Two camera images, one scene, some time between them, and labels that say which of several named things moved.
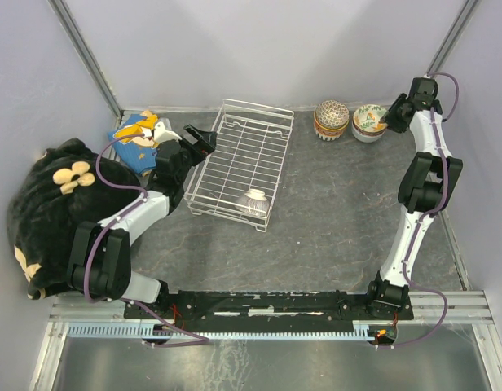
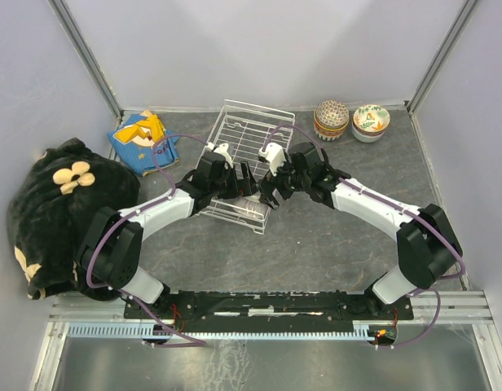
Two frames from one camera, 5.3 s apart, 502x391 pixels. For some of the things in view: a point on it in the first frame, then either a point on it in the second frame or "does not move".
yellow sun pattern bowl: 327,131 does not move
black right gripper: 389,116 to 267,186
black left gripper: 201,146 to 244,187
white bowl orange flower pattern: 367,117 does not move
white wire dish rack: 237,179 does not move
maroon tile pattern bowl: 332,113 does not move
